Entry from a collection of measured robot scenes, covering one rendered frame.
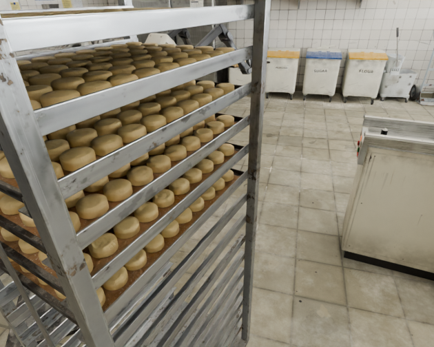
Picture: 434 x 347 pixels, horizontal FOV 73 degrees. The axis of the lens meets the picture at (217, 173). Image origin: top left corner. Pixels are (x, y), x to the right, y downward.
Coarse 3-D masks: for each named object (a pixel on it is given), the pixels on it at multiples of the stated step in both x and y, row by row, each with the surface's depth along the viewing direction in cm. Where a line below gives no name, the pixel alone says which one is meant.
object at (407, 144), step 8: (368, 136) 155; (376, 136) 153; (384, 136) 152; (392, 136) 152; (368, 144) 157; (376, 144) 155; (384, 144) 154; (392, 144) 152; (400, 144) 151; (408, 144) 149; (416, 144) 148; (424, 144) 146; (432, 144) 145; (424, 152) 148; (432, 152) 147
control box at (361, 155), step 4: (364, 128) 178; (368, 132) 173; (360, 136) 179; (360, 140) 172; (360, 148) 165; (364, 148) 162; (360, 152) 164; (364, 152) 164; (360, 156) 165; (364, 156) 165; (360, 160) 167; (360, 164) 168
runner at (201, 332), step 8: (240, 272) 117; (232, 280) 114; (232, 288) 109; (224, 296) 108; (216, 304) 105; (224, 304) 105; (216, 312) 100; (208, 320) 100; (200, 328) 98; (208, 328) 97; (200, 336) 93; (192, 344) 93
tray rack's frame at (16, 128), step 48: (0, 48) 26; (0, 96) 27; (0, 144) 30; (48, 192) 33; (48, 240) 36; (0, 288) 77; (48, 336) 66; (96, 336) 46; (192, 336) 140; (240, 336) 140
